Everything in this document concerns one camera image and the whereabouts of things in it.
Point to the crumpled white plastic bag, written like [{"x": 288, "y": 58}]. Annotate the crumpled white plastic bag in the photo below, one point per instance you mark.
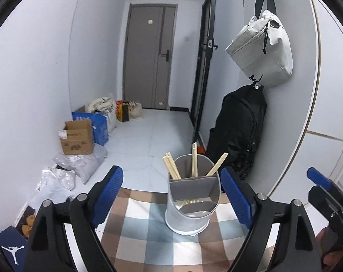
[{"x": 52, "y": 184}]

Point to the red yellow bag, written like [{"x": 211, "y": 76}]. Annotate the red yellow bag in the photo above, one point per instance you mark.
[{"x": 120, "y": 109}]

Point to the checked tablecloth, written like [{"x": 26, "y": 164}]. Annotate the checked tablecloth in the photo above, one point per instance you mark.
[{"x": 148, "y": 232}]

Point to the beige crumpled cloth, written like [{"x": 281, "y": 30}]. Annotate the beige crumpled cloth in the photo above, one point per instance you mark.
[{"x": 100, "y": 104}]

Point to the brown shoes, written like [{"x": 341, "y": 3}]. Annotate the brown shoes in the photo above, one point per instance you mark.
[{"x": 28, "y": 225}]

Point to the brown black paper bag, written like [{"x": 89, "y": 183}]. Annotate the brown black paper bag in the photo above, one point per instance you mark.
[{"x": 124, "y": 114}]

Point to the brown cardboard box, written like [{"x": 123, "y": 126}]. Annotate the brown cardboard box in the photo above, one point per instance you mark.
[{"x": 78, "y": 141}]

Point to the light grey sling bag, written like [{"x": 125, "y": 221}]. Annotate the light grey sling bag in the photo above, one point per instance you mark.
[{"x": 262, "y": 53}]

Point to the white grey utensil holder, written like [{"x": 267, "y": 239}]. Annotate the white grey utensil holder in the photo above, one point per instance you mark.
[{"x": 188, "y": 187}]

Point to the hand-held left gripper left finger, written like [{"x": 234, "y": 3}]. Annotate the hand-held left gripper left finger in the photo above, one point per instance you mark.
[{"x": 109, "y": 195}]

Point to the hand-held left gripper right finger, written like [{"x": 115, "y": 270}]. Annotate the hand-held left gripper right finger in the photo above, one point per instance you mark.
[{"x": 236, "y": 198}]

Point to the black backpack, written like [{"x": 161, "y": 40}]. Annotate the black backpack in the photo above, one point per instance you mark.
[{"x": 236, "y": 130}]

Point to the white woven sack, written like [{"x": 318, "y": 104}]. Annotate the white woven sack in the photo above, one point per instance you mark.
[{"x": 112, "y": 121}]

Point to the white cabinet wood trim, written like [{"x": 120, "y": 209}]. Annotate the white cabinet wood trim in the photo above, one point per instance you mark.
[{"x": 330, "y": 90}]

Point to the person's right hand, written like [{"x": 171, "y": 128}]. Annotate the person's right hand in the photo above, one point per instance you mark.
[{"x": 321, "y": 240}]

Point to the navy shoe box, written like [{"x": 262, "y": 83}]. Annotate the navy shoe box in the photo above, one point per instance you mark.
[{"x": 10, "y": 246}]

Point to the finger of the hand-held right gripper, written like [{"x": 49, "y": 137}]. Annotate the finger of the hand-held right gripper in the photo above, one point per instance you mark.
[
  {"x": 320, "y": 177},
  {"x": 321, "y": 197}
]

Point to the grey entrance door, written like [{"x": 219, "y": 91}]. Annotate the grey entrance door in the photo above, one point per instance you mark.
[{"x": 143, "y": 62}]

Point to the black framed glass door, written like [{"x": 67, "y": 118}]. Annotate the black framed glass door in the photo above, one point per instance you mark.
[{"x": 210, "y": 19}]

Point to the bunch of wooden chopsticks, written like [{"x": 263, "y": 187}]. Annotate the bunch of wooden chopsticks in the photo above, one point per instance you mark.
[{"x": 194, "y": 161}]

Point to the beige plastic bag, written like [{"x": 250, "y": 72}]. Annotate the beige plastic bag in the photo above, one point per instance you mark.
[{"x": 136, "y": 110}]

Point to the blue cardboard box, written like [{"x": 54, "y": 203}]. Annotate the blue cardboard box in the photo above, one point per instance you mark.
[{"x": 100, "y": 130}]

